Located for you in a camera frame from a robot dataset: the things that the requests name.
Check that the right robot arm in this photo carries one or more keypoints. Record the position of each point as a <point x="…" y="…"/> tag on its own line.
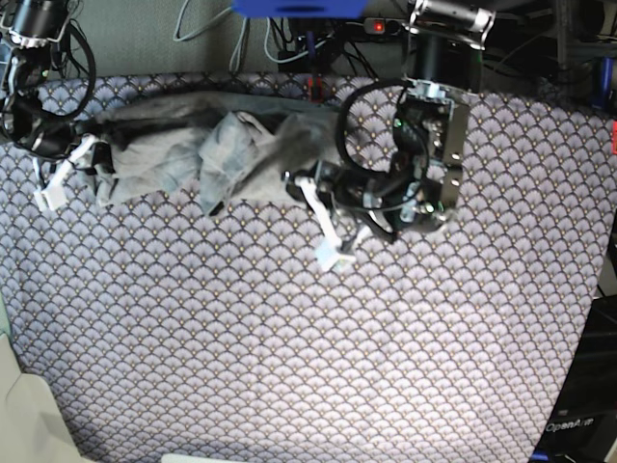
<point x="37" y="38"/>

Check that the red centre table clamp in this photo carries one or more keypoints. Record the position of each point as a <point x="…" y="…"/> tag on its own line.
<point x="315" y="89"/>

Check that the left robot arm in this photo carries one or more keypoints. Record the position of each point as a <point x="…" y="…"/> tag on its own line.
<point x="420" y="189"/>

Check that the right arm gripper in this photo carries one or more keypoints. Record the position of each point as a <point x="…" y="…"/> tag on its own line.
<point x="90" y="157"/>

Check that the fan-patterned purple table cloth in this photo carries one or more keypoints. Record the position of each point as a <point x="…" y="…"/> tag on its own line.
<point x="161" y="330"/>

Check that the black power strip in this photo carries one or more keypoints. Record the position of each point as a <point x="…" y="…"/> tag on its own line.
<point x="375" y="26"/>

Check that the red right edge clamp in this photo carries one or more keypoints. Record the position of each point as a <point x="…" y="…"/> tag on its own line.
<point x="614" y="137"/>

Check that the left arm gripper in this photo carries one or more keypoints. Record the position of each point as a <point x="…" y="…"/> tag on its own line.
<point x="349" y="208"/>

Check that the light grey T-shirt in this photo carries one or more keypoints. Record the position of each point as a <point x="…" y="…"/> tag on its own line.
<point x="235" y="146"/>

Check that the blue overhead mount plate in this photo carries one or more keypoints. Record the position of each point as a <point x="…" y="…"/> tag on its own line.
<point x="300" y="8"/>

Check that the black OpenArm box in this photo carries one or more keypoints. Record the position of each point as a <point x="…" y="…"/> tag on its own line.
<point x="582" y="425"/>

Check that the white object bottom left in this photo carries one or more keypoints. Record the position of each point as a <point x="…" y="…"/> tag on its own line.
<point x="32" y="426"/>

